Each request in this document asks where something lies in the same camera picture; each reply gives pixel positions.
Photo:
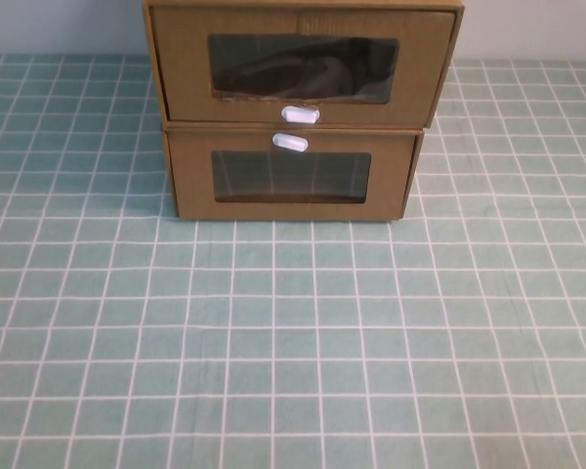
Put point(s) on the cardboard shoe box shell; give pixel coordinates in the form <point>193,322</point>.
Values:
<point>298,3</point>
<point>414,156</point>

